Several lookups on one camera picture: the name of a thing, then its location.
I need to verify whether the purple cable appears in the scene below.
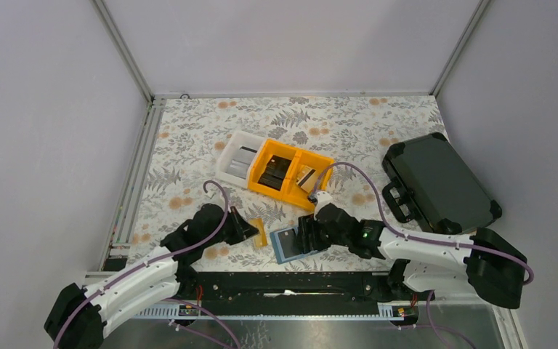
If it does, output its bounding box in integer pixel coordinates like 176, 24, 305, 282
307, 162, 535, 285
52, 180, 232, 349

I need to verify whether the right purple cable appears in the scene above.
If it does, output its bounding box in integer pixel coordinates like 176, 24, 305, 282
307, 162, 535, 285

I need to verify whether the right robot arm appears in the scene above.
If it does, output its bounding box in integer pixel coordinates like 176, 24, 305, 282
296, 204, 528, 309

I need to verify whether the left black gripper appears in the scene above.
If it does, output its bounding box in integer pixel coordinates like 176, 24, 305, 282
202, 206, 258, 248

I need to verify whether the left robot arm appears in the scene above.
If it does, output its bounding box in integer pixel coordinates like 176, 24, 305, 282
44, 204, 259, 348

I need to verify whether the blue card holder wallet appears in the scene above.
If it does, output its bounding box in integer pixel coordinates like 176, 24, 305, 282
270, 226, 330, 265

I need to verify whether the gold credit card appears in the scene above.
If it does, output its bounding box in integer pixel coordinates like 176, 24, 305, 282
249, 217, 268, 249

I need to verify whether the slotted aluminium cable rail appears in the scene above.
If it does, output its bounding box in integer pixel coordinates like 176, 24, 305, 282
133, 302, 201, 320

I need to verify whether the white card storage bin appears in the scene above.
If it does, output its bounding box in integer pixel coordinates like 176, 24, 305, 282
216, 131, 267, 188

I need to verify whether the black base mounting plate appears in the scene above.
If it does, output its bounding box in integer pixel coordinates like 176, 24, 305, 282
173, 267, 428, 316

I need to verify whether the black hard case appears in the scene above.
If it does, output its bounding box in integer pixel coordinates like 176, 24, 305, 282
381, 132, 502, 235

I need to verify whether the yellow card storage bin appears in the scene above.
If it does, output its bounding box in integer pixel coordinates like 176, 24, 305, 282
246, 139, 334, 212

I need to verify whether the black card pocket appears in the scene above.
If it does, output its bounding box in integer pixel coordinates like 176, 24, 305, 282
278, 229, 302, 259

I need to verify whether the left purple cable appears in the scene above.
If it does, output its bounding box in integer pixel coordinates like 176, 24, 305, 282
52, 180, 232, 349

